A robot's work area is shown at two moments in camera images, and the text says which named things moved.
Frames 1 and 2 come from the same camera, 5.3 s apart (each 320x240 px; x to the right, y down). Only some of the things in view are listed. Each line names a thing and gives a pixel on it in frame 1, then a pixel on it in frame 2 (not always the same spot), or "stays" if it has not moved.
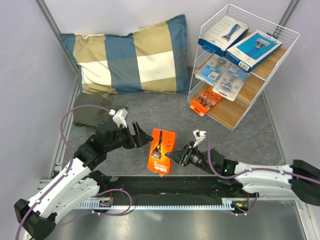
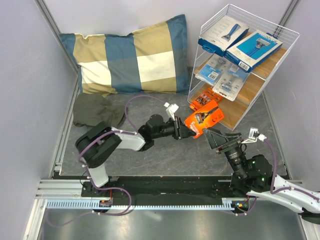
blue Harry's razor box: (249, 51) stays
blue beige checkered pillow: (152, 59) stays
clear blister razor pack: (230, 82) stays
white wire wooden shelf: (238, 52) stays
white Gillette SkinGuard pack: (212, 70) stays
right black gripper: (185, 153) -> (215, 138)
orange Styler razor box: (205, 102) stays
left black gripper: (139, 139) -> (181, 131)
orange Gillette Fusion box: (162, 142) -> (208, 116)
